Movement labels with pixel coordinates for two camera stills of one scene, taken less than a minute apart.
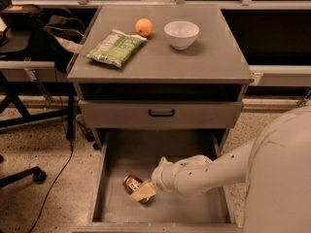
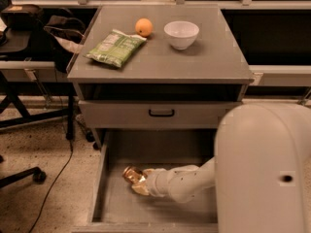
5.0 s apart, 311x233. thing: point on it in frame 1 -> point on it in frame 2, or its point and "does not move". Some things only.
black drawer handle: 161,115 does not move
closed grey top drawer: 159,115 does not move
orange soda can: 130,183 -> 132,175
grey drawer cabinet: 159,67 does not move
